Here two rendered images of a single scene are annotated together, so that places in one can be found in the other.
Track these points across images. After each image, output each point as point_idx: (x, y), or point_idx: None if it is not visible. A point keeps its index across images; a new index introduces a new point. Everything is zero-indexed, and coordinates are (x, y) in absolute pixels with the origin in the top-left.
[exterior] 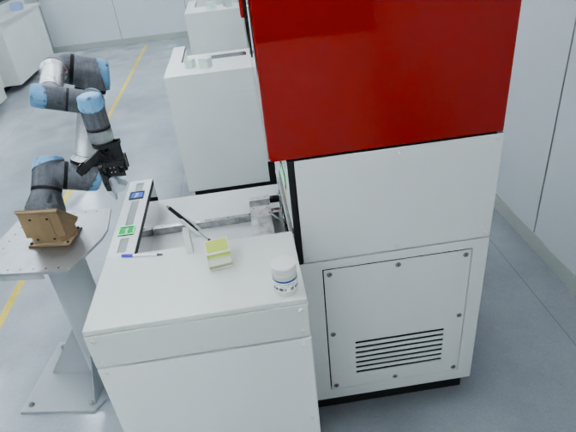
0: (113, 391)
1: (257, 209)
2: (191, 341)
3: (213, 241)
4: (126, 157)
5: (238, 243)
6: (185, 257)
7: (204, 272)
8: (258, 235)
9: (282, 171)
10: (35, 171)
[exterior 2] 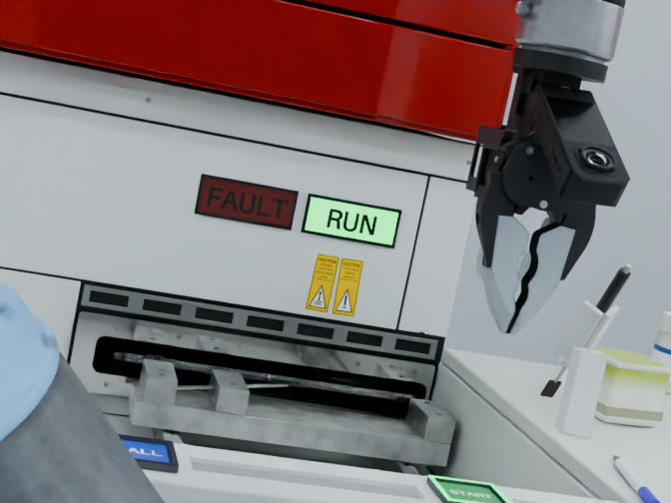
0: None
1: (239, 383)
2: None
3: (610, 354)
4: (478, 147)
5: (512, 388)
6: (608, 441)
7: (662, 434)
8: (350, 425)
9: (338, 215)
10: (82, 419)
